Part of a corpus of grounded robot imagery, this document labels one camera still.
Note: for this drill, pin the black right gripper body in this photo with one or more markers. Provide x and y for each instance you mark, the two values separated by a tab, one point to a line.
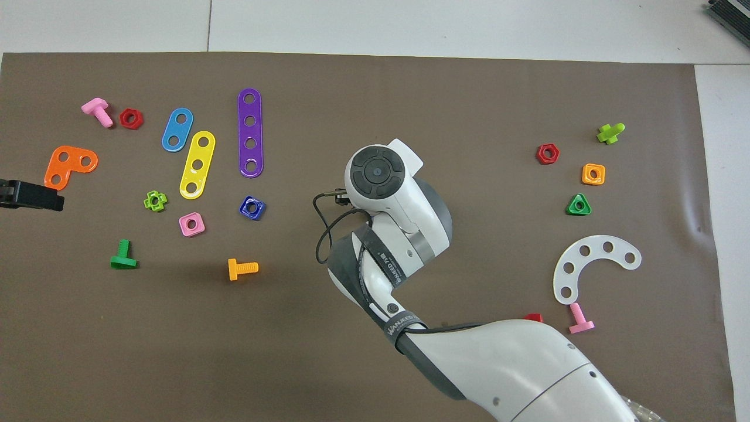
343	198

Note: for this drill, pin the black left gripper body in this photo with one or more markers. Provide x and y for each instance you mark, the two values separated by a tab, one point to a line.
9	193

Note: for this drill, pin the blue square nut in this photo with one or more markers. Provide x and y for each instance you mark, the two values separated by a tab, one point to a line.
244	206

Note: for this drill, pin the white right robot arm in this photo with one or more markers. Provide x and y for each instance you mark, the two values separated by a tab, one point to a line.
515	363

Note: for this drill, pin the orange three-hole corner plate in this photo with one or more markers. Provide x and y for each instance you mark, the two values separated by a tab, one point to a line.
75	159

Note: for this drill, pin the green plastic screw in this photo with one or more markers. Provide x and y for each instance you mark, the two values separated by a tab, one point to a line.
123	252

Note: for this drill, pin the pink plastic screw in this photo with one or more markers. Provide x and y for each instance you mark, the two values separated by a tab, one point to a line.
95	107
580	321

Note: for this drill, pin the lime green cross nut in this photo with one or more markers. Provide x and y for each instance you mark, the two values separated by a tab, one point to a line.
148	203

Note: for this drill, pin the purple four-hole plate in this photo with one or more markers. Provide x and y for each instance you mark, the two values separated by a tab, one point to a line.
250	132

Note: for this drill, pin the red hexagon nut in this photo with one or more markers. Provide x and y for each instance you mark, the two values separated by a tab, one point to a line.
123	119
539	154

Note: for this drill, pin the orange plastic screw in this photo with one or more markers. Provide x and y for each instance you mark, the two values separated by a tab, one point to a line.
240	269

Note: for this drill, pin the pink square nut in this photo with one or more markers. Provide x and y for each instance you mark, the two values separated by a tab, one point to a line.
183	228

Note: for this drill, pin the yellow three-hole plate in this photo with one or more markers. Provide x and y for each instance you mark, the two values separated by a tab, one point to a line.
201	153

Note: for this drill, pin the blue two-hole plate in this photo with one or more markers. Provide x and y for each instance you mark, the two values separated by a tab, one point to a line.
177	130

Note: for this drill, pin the brown table mat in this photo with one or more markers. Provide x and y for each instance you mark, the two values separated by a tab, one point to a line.
469	88

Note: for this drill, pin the red plastic screw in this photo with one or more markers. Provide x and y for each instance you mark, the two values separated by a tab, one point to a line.
533	317

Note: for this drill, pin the green triangle nut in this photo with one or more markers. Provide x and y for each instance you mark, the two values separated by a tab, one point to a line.
571	210

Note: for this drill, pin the orange square nut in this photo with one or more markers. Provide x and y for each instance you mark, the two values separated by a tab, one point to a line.
585	179

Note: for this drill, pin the white curved five-hole plate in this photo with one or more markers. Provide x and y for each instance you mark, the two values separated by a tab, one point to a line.
596	248

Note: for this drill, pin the lime green cross-head screw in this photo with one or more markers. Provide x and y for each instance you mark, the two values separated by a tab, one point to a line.
609	135

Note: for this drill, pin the grey ribbed device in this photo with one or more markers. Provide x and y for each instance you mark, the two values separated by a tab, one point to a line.
735	14

